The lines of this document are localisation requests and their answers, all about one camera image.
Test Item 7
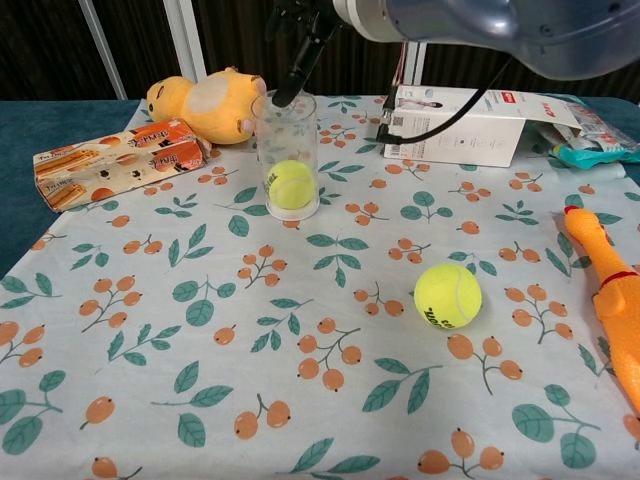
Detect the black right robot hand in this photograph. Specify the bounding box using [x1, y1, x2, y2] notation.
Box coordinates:
[264, 0, 346, 109]

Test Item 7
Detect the yellow-green tennis ball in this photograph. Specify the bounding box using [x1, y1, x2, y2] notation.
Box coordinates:
[413, 262, 483, 331]
[265, 159, 317, 210]

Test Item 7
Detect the clear plastic tube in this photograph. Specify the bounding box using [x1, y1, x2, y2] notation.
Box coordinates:
[253, 89, 321, 219]

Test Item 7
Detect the yellow plush toy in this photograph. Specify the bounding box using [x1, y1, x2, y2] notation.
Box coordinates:
[145, 66, 268, 146]

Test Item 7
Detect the thin white metal pole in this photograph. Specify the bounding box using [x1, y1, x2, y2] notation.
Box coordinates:
[77, 0, 129, 100]

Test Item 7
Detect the white cardboard box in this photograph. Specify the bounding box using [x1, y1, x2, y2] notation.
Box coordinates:
[382, 83, 584, 170]

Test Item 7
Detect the orange biscuit carton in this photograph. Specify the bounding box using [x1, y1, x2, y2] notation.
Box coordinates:
[32, 117, 214, 214]

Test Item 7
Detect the teal table cover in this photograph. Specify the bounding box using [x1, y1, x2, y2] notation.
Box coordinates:
[0, 97, 145, 281]

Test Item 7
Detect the floral print tablecloth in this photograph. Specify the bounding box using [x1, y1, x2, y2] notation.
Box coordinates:
[0, 93, 640, 480]

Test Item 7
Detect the teal plastic packet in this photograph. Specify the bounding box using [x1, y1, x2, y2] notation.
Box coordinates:
[548, 142, 627, 172]

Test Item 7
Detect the clear plastic packaging bag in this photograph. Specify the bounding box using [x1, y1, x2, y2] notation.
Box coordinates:
[538, 99, 640, 164]

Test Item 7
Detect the orange rubber chicken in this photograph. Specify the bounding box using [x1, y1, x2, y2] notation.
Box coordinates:
[563, 203, 640, 417]

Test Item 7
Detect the wide white metal post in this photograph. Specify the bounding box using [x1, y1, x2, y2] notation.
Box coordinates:
[162, 0, 209, 84]

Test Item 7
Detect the black cable with plug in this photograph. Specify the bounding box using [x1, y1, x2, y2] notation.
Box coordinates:
[372, 43, 517, 147]

